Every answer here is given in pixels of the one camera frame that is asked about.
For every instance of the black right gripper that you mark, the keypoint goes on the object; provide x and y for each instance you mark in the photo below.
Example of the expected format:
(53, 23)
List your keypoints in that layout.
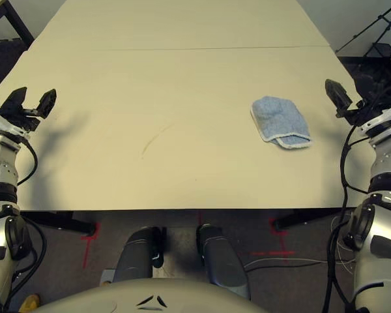
(355, 115)

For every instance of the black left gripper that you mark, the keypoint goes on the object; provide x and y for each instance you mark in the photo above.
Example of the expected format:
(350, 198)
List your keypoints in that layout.
(23, 119)

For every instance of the light blue terry rag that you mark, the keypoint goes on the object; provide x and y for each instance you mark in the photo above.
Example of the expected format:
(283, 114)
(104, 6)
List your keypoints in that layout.
(277, 114)

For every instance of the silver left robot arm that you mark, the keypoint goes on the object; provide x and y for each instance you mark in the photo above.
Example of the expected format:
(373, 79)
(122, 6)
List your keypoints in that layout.
(0, 163)

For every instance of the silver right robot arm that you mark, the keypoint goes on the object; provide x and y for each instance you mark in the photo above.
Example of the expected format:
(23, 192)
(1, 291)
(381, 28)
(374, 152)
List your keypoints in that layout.
(387, 163)

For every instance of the black foam floor mat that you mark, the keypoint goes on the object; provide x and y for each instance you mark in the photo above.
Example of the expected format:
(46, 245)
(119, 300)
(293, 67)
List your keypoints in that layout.
(3, 58)

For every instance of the black framed side table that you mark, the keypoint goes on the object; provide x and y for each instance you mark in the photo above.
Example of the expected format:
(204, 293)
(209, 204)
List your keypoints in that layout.
(19, 23)

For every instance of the black tripod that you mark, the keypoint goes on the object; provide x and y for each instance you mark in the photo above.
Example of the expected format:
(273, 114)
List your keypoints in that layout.
(378, 19)

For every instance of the grey left robot leg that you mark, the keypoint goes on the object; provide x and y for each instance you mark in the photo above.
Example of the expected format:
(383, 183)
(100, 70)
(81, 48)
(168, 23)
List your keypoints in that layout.
(135, 256)

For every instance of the grey robot leg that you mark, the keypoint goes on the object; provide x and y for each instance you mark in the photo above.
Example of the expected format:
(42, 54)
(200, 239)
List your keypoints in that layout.
(220, 259)
(135, 256)

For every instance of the small grey box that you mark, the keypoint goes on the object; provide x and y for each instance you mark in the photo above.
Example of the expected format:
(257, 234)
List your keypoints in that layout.
(109, 276)

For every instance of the small yellow object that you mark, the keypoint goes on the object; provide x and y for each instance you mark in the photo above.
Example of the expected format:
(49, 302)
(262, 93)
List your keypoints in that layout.
(31, 301)

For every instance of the grey right robot leg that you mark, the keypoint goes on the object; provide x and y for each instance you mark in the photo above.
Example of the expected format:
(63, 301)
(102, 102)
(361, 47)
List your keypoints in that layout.
(220, 259)

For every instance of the grey robot torso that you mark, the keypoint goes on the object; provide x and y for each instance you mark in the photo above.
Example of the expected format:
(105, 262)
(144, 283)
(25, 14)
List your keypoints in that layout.
(150, 293)

